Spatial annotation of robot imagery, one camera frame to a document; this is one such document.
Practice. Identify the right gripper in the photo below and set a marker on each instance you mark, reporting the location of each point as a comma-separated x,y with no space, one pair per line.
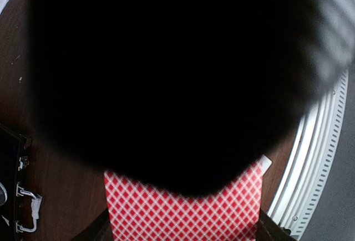
182,95

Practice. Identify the face-up jack card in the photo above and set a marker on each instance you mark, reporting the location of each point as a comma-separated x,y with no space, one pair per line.
266,163

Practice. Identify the red backed card deck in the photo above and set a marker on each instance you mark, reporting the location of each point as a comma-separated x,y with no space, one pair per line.
139,212

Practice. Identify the black poker case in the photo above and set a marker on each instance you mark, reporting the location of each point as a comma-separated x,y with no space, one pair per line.
14,159

